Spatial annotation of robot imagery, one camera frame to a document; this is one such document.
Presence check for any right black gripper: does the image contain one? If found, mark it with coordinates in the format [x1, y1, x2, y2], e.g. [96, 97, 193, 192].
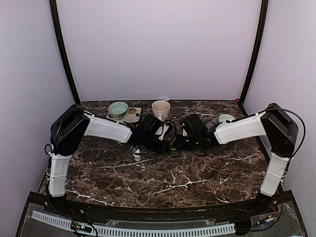
[173, 134, 200, 151]

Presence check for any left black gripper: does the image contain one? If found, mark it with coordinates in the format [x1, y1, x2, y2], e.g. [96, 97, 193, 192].
[143, 133, 170, 156]

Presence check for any orange pill bottle grey cap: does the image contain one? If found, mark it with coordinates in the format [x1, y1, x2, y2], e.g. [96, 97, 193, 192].
[206, 121, 217, 129]

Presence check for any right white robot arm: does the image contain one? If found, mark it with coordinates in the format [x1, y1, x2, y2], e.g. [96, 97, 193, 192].
[173, 103, 303, 214]

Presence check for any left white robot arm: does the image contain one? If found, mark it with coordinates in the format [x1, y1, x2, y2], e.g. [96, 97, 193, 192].
[47, 105, 171, 215]

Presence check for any small white pill bottle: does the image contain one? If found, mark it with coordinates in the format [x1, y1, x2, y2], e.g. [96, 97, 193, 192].
[133, 149, 141, 162]

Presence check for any cream coral pattern mug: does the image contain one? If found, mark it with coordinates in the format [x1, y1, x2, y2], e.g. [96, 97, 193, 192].
[152, 100, 171, 121]

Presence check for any floral square plate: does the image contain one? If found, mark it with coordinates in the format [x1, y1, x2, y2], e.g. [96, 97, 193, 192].
[106, 107, 142, 123]

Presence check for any right light green bowl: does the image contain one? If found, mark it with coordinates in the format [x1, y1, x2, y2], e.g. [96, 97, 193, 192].
[218, 114, 236, 123]

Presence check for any light green bowl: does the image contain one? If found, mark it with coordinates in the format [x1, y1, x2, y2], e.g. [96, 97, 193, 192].
[218, 114, 236, 123]
[108, 102, 128, 119]

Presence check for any left light green bowl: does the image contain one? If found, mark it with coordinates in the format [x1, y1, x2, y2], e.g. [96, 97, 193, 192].
[108, 102, 128, 119]

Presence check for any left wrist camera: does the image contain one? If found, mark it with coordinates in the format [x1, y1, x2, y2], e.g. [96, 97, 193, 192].
[155, 122, 174, 141]

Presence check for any white slotted cable duct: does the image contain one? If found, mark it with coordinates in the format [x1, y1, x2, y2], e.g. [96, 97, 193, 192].
[31, 210, 236, 237]

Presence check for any black front table rail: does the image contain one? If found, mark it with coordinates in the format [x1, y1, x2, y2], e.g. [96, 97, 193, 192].
[46, 197, 281, 222]

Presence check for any right black frame post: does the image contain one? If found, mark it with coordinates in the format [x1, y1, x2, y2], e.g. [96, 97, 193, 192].
[238, 0, 269, 107]

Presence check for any black frame post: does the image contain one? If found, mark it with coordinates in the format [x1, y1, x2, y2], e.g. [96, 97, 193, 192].
[238, 0, 269, 107]
[49, 0, 81, 105]

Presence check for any left black frame post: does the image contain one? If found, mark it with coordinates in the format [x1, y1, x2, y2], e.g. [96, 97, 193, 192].
[49, 0, 81, 105]

